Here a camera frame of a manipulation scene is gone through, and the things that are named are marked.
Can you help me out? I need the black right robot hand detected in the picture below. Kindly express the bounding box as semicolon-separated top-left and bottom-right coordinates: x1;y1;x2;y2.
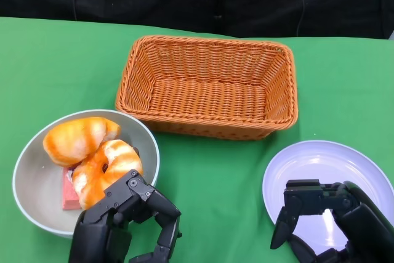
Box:
270;179;394;263

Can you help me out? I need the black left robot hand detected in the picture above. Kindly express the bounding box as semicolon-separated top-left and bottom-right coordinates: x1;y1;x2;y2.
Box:
68;169;182;263

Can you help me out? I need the salmon pink cake slice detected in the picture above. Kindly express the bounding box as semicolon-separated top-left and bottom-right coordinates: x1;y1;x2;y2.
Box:
62;167;81;211

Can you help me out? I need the ring-shaped orange bread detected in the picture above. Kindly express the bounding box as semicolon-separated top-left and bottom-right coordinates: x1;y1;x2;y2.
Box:
71;139;144;211

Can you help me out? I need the pale green bowl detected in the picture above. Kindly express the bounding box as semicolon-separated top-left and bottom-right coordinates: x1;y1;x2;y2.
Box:
12;108;161;239

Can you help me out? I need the oblong orange bread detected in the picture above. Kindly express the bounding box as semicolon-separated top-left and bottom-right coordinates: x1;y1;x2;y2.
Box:
42;116;121;167

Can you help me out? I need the lavender plate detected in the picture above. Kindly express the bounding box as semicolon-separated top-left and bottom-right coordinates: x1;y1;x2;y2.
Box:
262;140;385;252

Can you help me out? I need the orange wicker basket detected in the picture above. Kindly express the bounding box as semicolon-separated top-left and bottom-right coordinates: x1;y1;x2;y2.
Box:
115;34;299;141

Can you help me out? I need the green tablecloth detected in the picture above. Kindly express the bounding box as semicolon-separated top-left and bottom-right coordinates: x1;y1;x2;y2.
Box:
0;16;394;263

